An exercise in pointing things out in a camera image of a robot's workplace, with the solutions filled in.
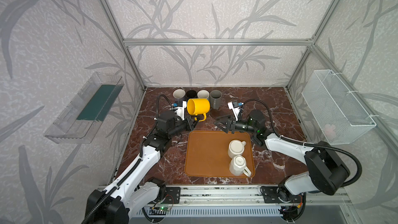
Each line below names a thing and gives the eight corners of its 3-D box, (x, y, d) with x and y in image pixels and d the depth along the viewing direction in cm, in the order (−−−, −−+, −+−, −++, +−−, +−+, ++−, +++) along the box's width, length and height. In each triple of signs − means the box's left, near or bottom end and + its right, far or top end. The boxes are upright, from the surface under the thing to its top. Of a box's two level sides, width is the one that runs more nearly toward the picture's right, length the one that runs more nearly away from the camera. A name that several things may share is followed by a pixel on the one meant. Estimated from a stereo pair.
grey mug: (210, 114, 107) (210, 104, 98) (210, 100, 115) (210, 89, 106) (221, 114, 107) (222, 104, 98) (220, 100, 115) (221, 89, 107)
